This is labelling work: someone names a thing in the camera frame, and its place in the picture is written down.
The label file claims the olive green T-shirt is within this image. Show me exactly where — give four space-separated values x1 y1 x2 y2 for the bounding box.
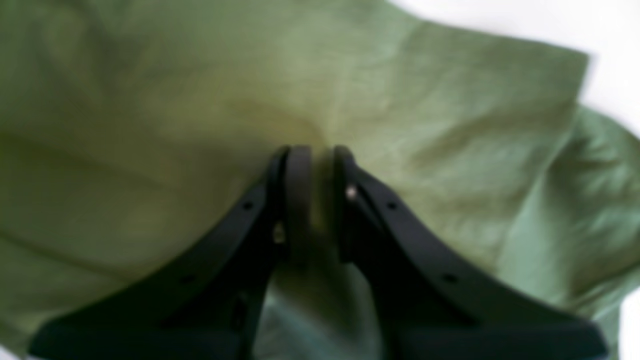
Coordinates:
1 0 639 360

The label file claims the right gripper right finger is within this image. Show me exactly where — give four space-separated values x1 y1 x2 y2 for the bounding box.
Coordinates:
333 146 609 360

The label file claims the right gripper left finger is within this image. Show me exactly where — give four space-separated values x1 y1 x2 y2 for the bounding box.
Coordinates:
28 145 312 360

